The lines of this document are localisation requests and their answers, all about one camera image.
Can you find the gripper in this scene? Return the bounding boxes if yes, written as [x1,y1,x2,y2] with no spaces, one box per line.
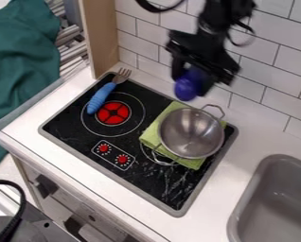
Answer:
[164,28,242,97]

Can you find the metal frame rails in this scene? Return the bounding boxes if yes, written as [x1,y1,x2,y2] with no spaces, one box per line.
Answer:
[44,0,90,80]

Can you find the teal cloth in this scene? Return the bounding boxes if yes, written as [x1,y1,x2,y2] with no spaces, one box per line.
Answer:
[0,0,62,174]

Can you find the green cloth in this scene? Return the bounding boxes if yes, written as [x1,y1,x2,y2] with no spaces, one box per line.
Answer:
[137,100,229,171]

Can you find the black cable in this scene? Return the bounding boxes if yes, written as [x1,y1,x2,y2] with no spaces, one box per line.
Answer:
[0,179,29,242]

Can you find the blue handled fork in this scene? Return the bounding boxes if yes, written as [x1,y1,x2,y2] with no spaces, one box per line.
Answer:
[85,67,133,115]

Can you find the toy stove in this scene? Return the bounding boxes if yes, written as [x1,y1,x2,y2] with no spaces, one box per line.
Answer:
[36,71,240,218]

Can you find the toy sink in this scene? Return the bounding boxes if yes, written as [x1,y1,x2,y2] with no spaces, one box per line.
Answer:
[224,153,301,242]

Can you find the silver pot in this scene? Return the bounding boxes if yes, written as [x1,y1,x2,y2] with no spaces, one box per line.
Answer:
[149,103,228,166]

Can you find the wooden side panel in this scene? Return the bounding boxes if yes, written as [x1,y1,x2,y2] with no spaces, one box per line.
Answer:
[77,0,122,79]

